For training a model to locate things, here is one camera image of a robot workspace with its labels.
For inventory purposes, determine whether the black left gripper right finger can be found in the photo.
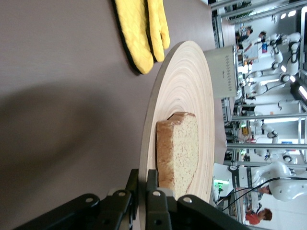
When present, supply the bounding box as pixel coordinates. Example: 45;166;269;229
145;169;177;230

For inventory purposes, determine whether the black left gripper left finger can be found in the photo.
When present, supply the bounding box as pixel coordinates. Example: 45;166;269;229
99;169;140;230

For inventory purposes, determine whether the brown bread slice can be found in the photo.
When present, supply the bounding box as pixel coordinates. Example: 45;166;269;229
155;112;200;199

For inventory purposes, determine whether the round wooden plate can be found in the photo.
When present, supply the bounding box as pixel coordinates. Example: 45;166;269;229
138;40;215;230

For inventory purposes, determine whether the beige chrome two-slot toaster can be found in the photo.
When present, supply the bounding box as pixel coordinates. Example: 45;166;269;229
203;44;240;99

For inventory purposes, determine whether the person in red shirt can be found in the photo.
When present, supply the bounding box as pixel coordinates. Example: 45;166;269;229
245;207;273;226

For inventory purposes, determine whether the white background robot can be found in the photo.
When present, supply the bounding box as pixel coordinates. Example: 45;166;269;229
254;119;280;144
258;31;302;75

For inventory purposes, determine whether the brown table cover mat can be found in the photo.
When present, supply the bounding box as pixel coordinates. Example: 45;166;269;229
0;0;237;230

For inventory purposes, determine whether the yellow quilted oven mitt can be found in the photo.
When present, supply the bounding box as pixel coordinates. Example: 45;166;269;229
112;0;154;75
146;0;171;63

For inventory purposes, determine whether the person in white shirt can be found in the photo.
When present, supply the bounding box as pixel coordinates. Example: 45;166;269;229
236;27;261;64

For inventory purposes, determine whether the aluminium frame beam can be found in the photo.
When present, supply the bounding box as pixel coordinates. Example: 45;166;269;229
225;113;307;123
226;143;307;150

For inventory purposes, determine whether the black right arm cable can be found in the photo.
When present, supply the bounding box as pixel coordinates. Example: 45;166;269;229
215;176;307;212

